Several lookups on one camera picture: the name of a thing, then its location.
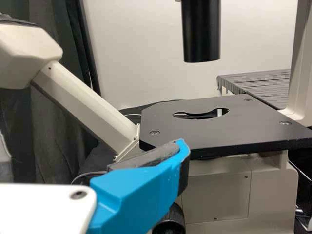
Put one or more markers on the cream microscope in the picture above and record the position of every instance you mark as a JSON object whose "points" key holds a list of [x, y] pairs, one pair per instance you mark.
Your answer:
{"points": [[219, 190]]}

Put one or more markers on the black platform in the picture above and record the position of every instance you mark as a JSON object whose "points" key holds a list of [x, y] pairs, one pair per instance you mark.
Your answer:
{"points": [[263, 85]]}

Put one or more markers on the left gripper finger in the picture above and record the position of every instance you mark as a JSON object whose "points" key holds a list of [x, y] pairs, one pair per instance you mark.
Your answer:
{"points": [[136, 195]]}

